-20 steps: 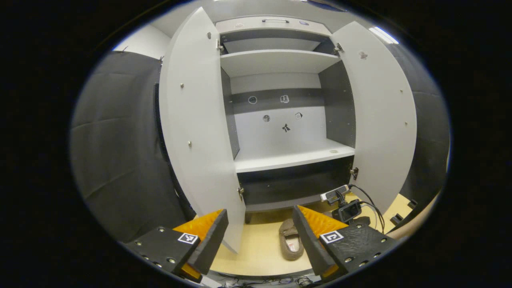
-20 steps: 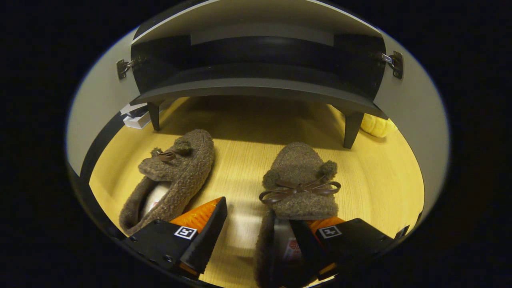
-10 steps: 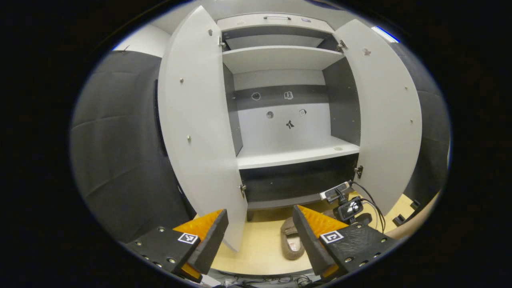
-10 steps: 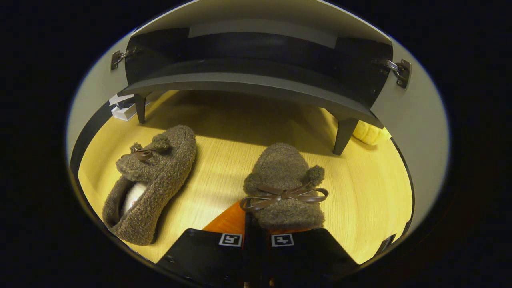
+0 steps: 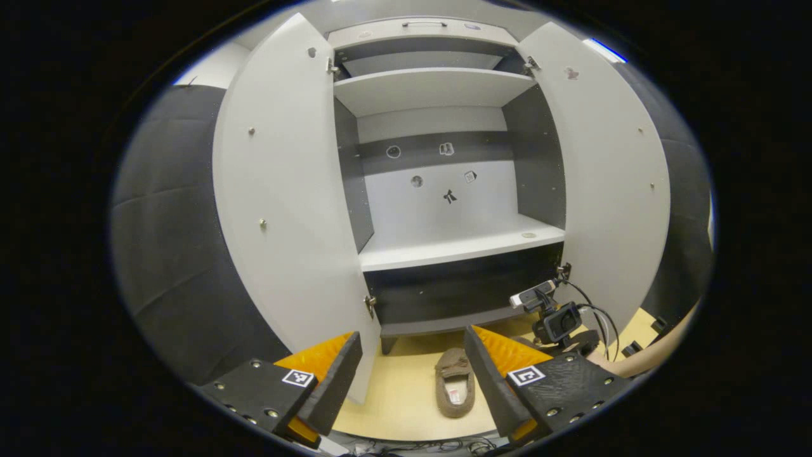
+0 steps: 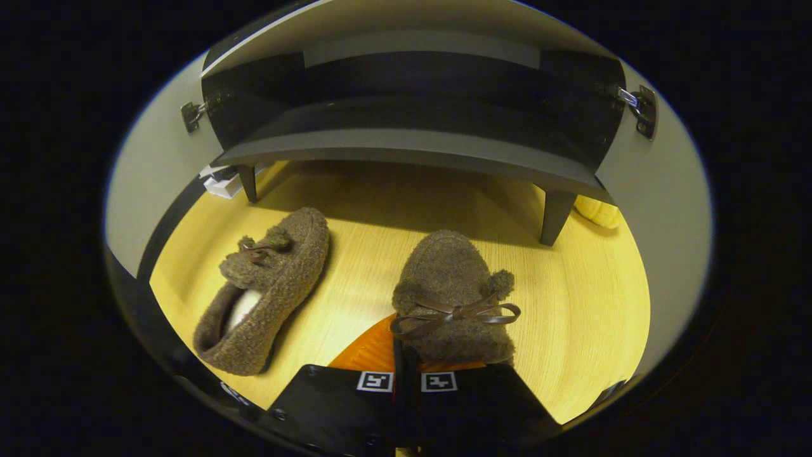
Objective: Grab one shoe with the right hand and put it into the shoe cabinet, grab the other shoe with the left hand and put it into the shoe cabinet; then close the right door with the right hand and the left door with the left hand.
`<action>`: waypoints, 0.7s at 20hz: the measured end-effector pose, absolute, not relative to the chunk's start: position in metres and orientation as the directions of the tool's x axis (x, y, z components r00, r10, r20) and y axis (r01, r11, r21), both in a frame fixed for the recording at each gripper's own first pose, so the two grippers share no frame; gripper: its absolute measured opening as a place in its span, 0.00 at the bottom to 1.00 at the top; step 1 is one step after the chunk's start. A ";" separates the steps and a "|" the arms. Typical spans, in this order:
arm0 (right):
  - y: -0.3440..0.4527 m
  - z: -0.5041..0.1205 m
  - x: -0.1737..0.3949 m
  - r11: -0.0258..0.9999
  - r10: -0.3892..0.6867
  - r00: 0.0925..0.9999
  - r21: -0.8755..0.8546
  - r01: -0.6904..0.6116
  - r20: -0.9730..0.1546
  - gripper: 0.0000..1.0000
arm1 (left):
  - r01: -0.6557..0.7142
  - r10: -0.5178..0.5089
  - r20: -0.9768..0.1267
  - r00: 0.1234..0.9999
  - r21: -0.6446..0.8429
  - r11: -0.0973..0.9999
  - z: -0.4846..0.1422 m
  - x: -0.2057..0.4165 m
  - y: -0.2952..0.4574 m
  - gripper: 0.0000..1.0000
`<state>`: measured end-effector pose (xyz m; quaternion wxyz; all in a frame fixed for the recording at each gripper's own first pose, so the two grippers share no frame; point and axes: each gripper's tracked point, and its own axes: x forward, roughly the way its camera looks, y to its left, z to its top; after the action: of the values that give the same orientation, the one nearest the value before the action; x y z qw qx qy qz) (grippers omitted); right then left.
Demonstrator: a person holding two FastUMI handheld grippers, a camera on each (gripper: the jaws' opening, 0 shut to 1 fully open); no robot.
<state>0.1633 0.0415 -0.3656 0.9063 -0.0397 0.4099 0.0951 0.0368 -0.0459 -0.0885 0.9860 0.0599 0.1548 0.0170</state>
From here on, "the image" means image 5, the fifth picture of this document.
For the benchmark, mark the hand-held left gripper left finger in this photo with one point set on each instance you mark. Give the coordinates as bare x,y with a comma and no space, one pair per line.
336,387

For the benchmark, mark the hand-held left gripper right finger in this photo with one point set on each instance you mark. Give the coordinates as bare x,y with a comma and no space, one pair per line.
488,387

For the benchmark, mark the brown slipper shoe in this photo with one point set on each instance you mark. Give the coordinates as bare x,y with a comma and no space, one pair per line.
455,365

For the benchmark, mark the white cabinet door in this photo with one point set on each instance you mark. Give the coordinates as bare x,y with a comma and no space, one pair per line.
609,190
285,190

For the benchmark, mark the white shoe cabinet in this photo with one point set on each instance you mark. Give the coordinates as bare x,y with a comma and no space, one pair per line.
406,216

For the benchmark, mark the metal door hinge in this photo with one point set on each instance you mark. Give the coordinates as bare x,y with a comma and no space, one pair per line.
531,63
331,65
563,271
370,304

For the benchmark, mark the white cabinet drawer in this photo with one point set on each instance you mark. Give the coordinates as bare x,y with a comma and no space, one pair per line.
393,36

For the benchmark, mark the small black block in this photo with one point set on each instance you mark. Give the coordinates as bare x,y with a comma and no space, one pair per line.
632,348
660,324

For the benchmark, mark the black backdrop cloth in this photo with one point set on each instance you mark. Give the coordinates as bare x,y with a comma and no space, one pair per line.
171,254
688,241

